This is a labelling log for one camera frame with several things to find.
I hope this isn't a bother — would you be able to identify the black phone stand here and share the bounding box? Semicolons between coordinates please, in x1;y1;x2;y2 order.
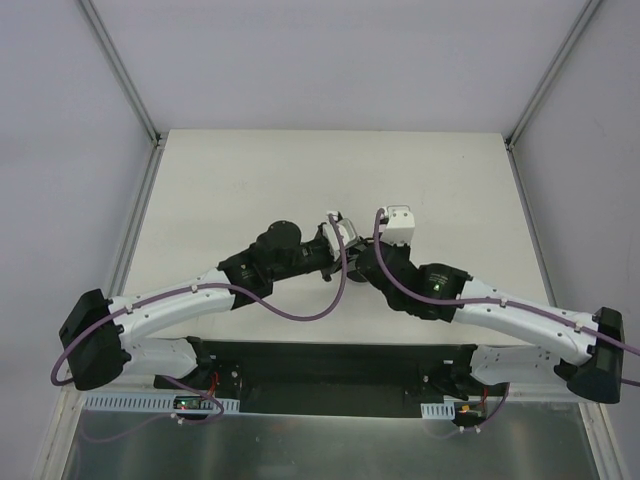
346;237;373;284

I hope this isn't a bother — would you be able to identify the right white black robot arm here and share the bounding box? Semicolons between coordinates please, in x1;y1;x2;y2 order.
355;243;624;404

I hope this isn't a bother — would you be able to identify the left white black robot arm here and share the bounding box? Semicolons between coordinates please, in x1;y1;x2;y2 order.
51;213;362;391

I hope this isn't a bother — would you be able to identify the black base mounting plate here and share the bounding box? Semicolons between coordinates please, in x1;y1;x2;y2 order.
178;337;506;418

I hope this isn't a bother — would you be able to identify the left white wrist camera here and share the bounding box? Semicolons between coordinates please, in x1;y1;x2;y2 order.
320;211;359;258

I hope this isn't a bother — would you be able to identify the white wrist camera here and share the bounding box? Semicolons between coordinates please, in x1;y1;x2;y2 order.
320;211;359;258
378;205;415;247

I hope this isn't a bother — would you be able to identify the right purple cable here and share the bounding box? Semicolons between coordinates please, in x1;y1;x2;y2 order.
373;208;640;387

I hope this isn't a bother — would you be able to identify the purple cable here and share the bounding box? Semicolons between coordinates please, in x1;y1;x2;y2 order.
373;208;640;387
49;212;349;387

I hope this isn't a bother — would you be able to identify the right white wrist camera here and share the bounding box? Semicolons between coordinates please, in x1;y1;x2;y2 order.
378;205;415;247

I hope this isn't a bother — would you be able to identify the right white cable duct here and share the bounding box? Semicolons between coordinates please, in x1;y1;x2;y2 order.
420;401;456;421

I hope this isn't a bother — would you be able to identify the white cable duct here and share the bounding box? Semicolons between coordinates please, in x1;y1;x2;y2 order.
420;401;456;421
84;392;220;415

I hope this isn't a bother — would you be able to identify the left aluminium frame post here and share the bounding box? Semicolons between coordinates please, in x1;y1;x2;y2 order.
74;0;169;149

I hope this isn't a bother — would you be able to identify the aluminium frame post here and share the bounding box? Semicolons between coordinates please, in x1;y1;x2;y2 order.
502;0;604;149
74;0;169;149

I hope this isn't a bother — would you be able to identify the left white cable duct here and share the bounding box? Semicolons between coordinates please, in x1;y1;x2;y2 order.
84;392;220;415

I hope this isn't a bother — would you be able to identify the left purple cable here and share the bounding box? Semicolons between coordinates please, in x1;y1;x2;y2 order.
49;212;349;387

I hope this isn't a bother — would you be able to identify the right aluminium frame post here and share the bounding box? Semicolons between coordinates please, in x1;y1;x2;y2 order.
502;0;604;149

